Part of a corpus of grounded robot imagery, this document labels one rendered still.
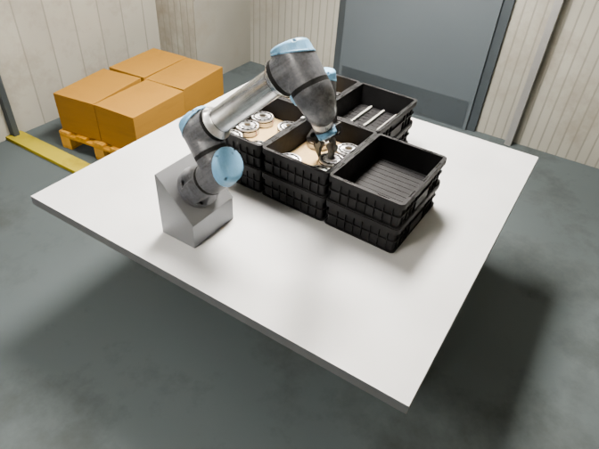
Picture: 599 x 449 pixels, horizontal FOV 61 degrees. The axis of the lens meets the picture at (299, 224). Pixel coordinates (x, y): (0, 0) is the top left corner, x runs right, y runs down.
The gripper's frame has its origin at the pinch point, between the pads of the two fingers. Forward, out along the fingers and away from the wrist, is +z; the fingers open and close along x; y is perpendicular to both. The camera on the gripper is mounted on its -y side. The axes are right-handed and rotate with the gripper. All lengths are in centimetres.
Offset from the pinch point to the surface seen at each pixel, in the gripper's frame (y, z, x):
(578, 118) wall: 240, 61, -64
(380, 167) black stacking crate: 12.4, 4.5, -18.8
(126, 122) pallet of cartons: 27, 31, 165
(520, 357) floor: 31, 96, -87
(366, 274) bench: -33, 20, -38
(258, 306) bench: -67, 17, -17
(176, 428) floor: -88, 84, 15
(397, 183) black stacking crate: 5.5, 5.7, -29.7
